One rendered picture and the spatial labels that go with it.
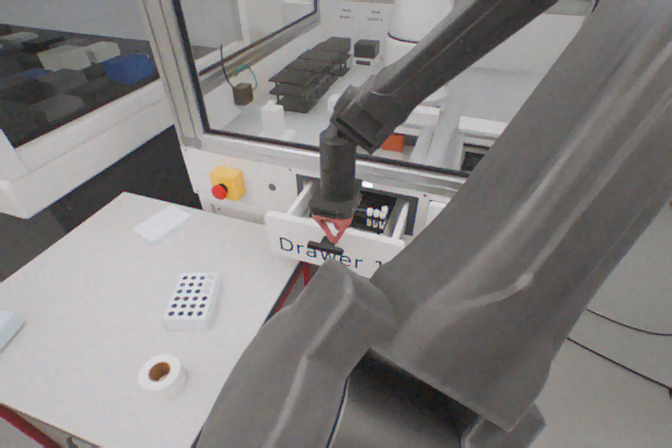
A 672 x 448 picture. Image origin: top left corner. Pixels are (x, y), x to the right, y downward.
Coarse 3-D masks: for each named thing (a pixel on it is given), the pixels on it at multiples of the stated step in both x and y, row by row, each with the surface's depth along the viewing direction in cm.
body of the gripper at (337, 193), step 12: (324, 180) 59; (336, 180) 58; (348, 180) 58; (360, 180) 65; (324, 192) 60; (336, 192) 59; (348, 192) 60; (312, 204) 60; (324, 204) 60; (336, 204) 60; (348, 204) 60; (336, 216) 59
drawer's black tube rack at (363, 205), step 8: (360, 192) 88; (368, 192) 88; (368, 200) 85; (376, 200) 86; (384, 200) 85; (392, 200) 86; (360, 208) 83; (376, 208) 83; (392, 208) 88; (352, 224) 84; (360, 224) 83; (376, 232) 83; (384, 232) 83
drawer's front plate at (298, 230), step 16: (272, 224) 78; (288, 224) 76; (304, 224) 75; (272, 240) 81; (304, 240) 78; (320, 240) 76; (352, 240) 73; (368, 240) 72; (384, 240) 71; (400, 240) 71; (288, 256) 83; (304, 256) 81; (320, 256) 79; (336, 256) 78; (352, 256) 76; (368, 256) 75; (384, 256) 73; (368, 272) 78
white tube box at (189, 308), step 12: (180, 276) 82; (192, 276) 82; (204, 276) 82; (216, 276) 82; (180, 288) 79; (192, 288) 79; (216, 288) 81; (180, 300) 77; (192, 300) 77; (204, 300) 78; (216, 300) 81; (168, 312) 74; (180, 312) 75; (192, 312) 75; (204, 312) 74; (168, 324) 74; (180, 324) 74; (192, 324) 74; (204, 324) 74
